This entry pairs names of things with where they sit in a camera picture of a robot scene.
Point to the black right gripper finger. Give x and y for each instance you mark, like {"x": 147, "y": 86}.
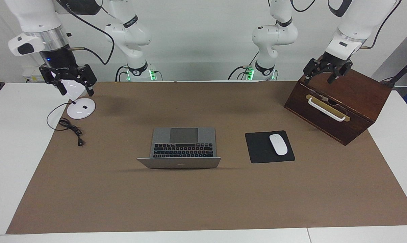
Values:
{"x": 60, "y": 87}
{"x": 90, "y": 87}

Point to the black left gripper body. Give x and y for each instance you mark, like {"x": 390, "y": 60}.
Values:
{"x": 330, "y": 62}

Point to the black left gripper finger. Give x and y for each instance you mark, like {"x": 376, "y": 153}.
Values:
{"x": 308, "y": 77}
{"x": 334, "y": 76}

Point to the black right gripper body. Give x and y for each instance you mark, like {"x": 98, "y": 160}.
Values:
{"x": 59, "y": 62}

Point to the silver grey laptop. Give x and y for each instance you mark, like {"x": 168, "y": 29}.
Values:
{"x": 183, "y": 135}

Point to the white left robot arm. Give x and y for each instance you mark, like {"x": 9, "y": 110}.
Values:
{"x": 274, "y": 33}

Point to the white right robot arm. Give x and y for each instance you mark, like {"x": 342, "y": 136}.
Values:
{"x": 34, "y": 13}

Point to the white desk lamp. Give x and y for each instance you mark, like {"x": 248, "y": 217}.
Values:
{"x": 81, "y": 109}

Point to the dark brown wooden box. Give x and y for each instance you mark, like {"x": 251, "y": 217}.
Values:
{"x": 358, "y": 91}

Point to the black stand pole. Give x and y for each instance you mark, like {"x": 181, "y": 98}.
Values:
{"x": 406, "y": 69}

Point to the white computer mouse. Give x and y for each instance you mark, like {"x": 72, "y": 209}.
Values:
{"x": 278, "y": 144}

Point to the black mouse pad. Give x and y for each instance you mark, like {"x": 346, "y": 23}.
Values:
{"x": 257, "y": 148}

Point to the brown table mat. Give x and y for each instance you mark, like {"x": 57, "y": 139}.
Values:
{"x": 189, "y": 202}

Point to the white wall power strip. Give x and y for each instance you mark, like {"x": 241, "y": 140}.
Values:
{"x": 32, "y": 76}

